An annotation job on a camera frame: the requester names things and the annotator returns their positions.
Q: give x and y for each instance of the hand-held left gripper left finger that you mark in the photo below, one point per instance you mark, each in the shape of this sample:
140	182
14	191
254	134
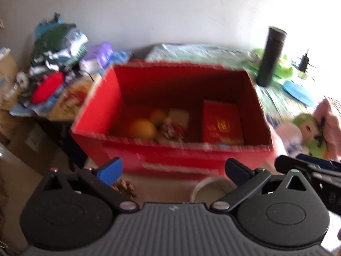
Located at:
110	169

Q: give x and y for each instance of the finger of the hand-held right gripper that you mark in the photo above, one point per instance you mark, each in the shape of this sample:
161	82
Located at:
287	164
319	161

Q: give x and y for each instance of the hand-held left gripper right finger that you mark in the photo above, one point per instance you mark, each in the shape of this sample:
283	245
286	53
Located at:
234	169

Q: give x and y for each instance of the brown pine cone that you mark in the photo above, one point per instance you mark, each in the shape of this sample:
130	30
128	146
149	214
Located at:
125	188

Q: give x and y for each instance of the printed packing tape roll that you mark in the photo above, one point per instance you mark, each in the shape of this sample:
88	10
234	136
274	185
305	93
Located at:
205	189

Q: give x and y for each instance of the small red gift box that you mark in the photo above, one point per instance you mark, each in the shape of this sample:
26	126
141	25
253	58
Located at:
221	120

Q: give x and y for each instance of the orange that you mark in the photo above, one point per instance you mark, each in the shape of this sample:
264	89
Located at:
157	116
142	129

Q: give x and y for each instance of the snack wrapper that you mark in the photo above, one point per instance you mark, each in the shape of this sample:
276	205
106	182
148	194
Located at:
170	130

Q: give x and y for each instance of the small beige box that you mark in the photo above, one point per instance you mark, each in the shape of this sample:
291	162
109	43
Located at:
179	116

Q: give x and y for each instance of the large red cardboard box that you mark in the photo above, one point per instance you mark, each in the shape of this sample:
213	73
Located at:
165	85

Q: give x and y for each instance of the green plush toy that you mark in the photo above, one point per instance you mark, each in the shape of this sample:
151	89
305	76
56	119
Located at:
306	124

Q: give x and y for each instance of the pink plush toy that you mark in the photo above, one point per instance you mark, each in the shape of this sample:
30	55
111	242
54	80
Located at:
330	120

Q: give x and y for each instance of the blue plastic lid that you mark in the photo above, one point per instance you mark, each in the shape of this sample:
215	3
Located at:
298	92

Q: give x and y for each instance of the cartoon monkey picture book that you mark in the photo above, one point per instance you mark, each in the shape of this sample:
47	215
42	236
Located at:
74	96

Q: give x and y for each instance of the green frog plush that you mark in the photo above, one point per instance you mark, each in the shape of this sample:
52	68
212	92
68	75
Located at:
283	68

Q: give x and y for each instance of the black power adapter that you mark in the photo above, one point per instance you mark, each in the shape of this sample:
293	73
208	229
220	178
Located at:
303	61

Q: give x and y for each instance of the red pouch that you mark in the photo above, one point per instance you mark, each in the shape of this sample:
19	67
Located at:
48	86

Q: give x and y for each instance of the black thermos bottle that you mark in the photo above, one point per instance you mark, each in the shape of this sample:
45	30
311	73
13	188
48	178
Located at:
270	58

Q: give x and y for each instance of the blue white patterned cloth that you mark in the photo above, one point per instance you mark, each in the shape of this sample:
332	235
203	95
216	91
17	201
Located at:
121	56

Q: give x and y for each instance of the purple tissue pack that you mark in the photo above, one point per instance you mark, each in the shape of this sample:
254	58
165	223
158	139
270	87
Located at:
98	53

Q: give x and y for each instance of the green patterned blanket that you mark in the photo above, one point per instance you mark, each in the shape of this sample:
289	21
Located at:
191	50

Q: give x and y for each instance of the pile of clothes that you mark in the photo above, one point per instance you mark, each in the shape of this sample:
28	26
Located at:
56	38

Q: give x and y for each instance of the brown cardboard box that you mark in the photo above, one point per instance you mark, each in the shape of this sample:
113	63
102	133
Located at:
6	69

